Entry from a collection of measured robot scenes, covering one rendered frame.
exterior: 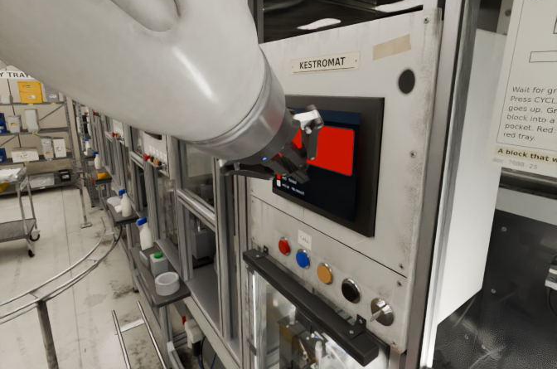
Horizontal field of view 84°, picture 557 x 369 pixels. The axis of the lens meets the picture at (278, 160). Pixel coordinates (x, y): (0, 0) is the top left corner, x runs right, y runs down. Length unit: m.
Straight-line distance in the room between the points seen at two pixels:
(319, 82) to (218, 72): 0.38
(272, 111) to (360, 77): 0.26
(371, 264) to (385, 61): 0.29
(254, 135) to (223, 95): 0.07
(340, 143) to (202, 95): 0.33
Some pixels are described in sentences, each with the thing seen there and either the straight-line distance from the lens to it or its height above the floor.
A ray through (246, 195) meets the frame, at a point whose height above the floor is 1.48.
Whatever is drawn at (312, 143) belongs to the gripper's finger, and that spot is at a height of 1.68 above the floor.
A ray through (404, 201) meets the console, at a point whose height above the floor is 1.60.
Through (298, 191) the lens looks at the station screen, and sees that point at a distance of 0.56.
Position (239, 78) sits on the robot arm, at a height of 1.75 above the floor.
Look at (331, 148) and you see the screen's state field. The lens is 0.48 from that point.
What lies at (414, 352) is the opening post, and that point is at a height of 1.38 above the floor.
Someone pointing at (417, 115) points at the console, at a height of 1.71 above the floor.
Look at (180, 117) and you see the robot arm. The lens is 0.17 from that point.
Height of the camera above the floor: 1.74
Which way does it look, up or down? 13 degrees down
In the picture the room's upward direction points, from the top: straight up
